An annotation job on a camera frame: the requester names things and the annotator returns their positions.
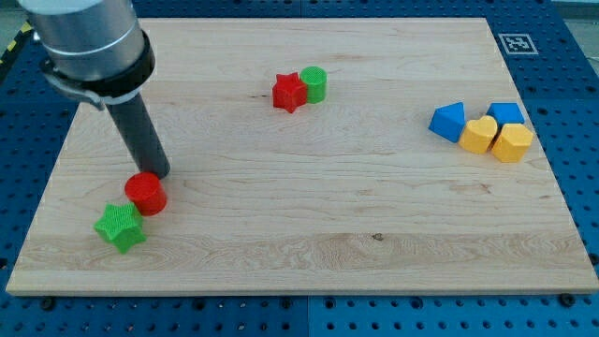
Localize red star block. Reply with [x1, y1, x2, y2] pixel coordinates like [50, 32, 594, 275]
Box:
[272, 72, 307, 113]

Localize green cylinder block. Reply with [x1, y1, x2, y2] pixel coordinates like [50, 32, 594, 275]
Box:
[299, 66, 328, 104]

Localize white fiducial marker tag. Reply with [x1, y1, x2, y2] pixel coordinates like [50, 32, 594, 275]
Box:
[498, 33, 538, 55]

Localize black bolt right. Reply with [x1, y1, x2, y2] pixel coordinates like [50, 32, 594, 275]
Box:
[558, 293, 577, 308]

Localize blue cube block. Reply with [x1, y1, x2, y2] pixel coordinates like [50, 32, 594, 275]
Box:
[487, 102, 525, 128]

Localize black bolt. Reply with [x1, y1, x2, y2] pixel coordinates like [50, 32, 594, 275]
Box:
[558, 293, 577, 308]
[39, 297, 56, 312]

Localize yellow heart block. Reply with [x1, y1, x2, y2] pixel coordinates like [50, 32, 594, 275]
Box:
[458, 115, 498, 154]

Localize blue triangular prism block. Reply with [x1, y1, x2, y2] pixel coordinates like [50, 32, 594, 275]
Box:
[429, 102, 466, 143]

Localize yellow hexagon block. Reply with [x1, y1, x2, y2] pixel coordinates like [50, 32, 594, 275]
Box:
[491, 124, 533, 163]

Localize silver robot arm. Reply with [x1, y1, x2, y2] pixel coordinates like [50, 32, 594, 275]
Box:
[19, 0, 155, 110]

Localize red cylinder block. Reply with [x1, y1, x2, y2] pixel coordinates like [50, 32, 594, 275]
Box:
[124, 172, 168, 216]

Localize green star block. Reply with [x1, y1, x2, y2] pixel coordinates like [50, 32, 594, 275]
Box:
[94, 202, 146, 254]

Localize wooden board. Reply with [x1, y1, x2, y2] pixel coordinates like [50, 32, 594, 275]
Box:
[7, 18, 598, 297]

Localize black bolt left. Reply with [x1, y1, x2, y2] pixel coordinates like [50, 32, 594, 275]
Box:
[39, 297, 56, 312]

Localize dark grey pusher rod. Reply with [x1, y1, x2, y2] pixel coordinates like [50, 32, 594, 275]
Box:
[107, 94, 170, 179]

